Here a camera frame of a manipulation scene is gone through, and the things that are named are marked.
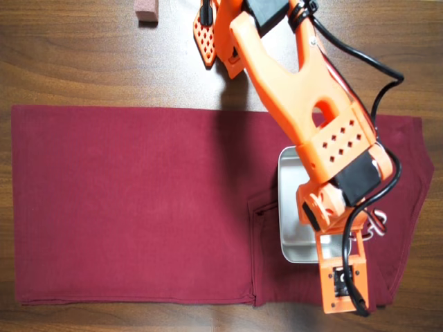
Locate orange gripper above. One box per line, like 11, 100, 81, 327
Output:
296, 182, 366, 235

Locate rectangular metal tray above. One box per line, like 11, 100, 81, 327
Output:
276, 145, 352, 264

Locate maroon cloth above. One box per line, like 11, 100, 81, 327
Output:
11, 105, 435, 316

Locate pink sponge block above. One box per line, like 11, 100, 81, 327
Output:
135, 0, 161, 24

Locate red white servo wires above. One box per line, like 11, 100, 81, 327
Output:
359, 207, 389, 241

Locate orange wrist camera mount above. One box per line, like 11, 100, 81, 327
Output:
316, 230, 370, 315

